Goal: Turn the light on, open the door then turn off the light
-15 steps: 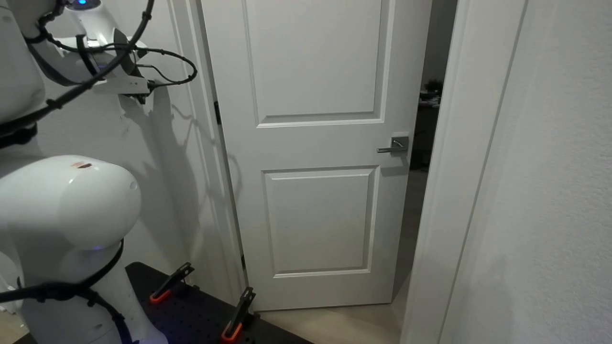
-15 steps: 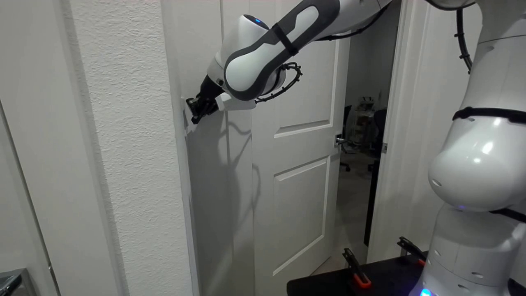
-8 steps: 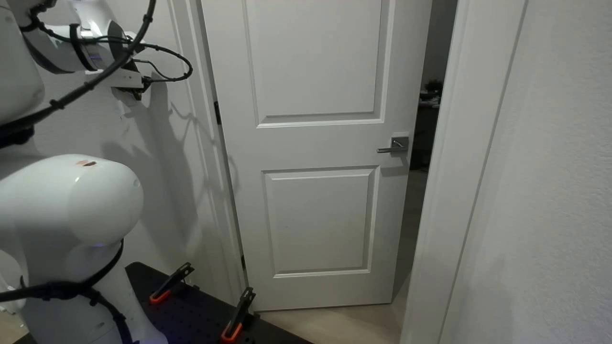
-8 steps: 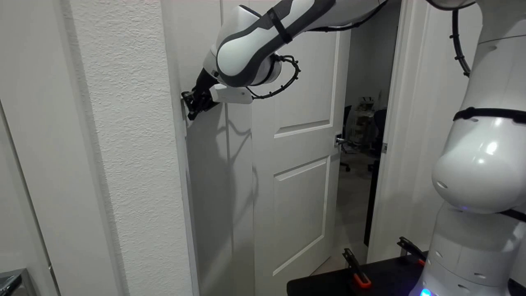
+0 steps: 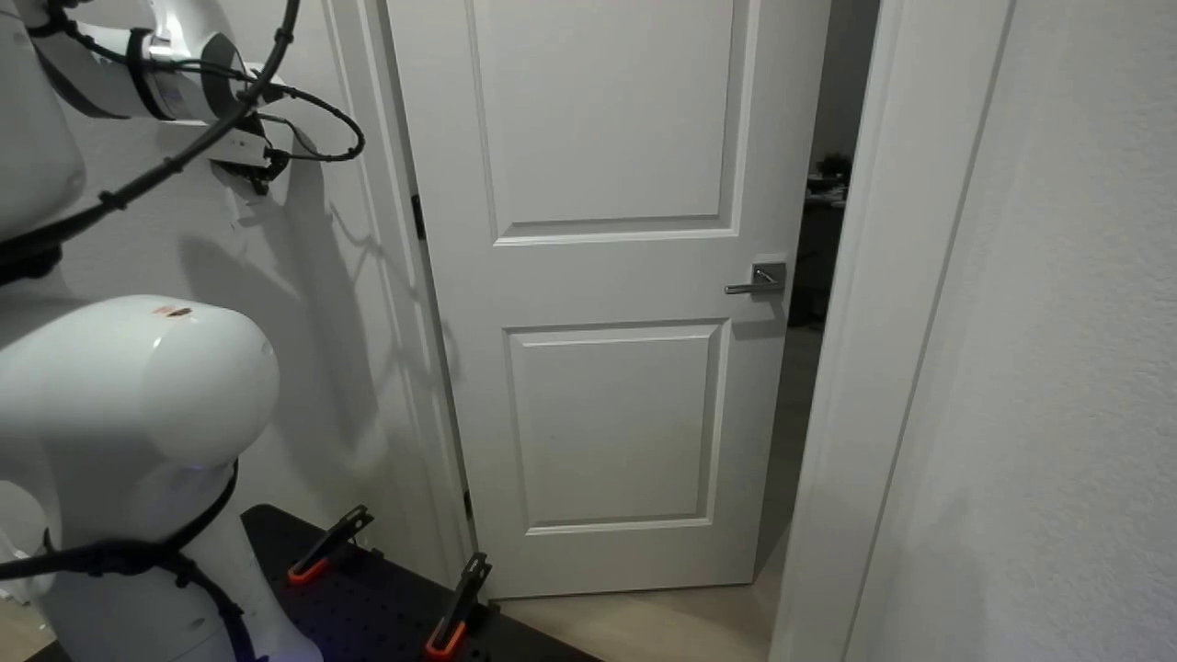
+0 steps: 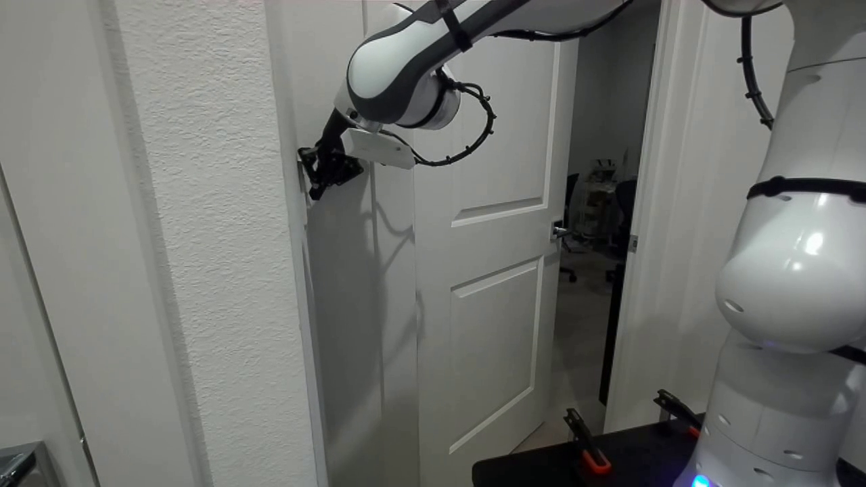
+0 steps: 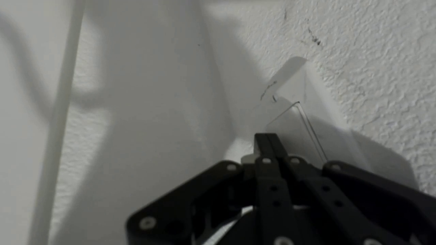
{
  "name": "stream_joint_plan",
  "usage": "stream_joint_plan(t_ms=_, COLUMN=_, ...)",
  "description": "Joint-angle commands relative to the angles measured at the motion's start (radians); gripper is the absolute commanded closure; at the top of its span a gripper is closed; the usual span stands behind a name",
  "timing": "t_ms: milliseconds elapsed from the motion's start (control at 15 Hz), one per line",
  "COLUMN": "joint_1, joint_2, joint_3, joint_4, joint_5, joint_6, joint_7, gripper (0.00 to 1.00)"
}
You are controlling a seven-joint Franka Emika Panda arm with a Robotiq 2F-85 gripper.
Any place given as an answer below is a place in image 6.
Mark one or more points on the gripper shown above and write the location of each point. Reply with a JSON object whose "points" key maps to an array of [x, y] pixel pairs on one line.
{"points": [[334, 138]]}

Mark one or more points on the white light switch plate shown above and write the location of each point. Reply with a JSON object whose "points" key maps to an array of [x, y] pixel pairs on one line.
{"points": [[302, 172]]}

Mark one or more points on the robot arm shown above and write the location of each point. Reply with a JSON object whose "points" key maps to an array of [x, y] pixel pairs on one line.
{"points": [[798, 270]]}

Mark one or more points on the white panel door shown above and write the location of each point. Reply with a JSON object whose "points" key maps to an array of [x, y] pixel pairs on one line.
{"points": [[494, 270]]}

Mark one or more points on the black office chair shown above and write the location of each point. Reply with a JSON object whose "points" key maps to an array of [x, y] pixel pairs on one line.
{"points": [[624, 216]]}

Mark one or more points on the black and orange clamp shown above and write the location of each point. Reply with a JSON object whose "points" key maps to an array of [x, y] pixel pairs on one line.
{"points": [[587, 446], [678, 409]]}

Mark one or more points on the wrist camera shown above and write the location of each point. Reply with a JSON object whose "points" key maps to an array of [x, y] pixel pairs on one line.
{"points": [[380, 149]]}

